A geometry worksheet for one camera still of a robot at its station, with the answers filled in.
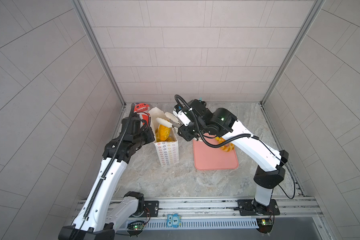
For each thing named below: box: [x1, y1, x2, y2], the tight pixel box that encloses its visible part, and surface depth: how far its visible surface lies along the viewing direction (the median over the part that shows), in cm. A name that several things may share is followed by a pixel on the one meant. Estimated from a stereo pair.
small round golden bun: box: [156, 124, 172, 142], surface depth 72 cm
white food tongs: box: [155, 112, 182, 128], surface depth 67 cm
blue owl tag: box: [166, 213, 182, 228], surface depth 68 cm
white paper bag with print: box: [148, 107, 180, 168], surface depth 73 cm
